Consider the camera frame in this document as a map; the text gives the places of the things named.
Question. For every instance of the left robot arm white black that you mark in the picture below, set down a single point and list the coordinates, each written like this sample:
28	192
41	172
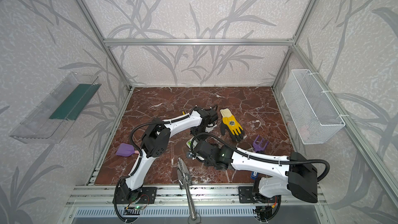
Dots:
151	140

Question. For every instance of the white battery cover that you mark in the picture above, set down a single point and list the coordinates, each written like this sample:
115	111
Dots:
210	128

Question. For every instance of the red white remote control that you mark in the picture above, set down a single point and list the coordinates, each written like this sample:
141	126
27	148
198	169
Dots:
190	145

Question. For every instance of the metal camera pole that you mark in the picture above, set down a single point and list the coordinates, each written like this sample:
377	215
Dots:
185	182

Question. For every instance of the clear plastic wall shelf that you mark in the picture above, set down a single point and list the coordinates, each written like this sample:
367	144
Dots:
50	121

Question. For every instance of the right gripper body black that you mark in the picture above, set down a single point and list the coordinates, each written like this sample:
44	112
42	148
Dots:
197	149

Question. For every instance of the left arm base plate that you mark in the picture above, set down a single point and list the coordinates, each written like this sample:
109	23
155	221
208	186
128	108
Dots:
145	195

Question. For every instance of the purple object left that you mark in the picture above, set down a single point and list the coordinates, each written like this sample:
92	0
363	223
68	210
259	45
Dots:
125	150

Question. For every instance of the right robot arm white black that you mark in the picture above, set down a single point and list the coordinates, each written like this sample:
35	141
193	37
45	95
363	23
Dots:
284	175

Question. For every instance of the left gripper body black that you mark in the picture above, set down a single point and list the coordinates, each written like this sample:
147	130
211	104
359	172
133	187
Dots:
212	117

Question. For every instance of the yellow work glove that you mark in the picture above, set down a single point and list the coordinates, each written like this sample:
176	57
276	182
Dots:
230	124

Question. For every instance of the blue lighter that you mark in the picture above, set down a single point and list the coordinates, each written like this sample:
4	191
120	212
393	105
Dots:
254	175

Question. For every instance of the purple plastic comb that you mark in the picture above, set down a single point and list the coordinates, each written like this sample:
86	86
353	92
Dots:
260	144

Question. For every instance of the white wire basket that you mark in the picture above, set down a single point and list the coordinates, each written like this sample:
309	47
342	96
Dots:
314	115

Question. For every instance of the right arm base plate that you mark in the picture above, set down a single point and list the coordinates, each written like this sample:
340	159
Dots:
247	195

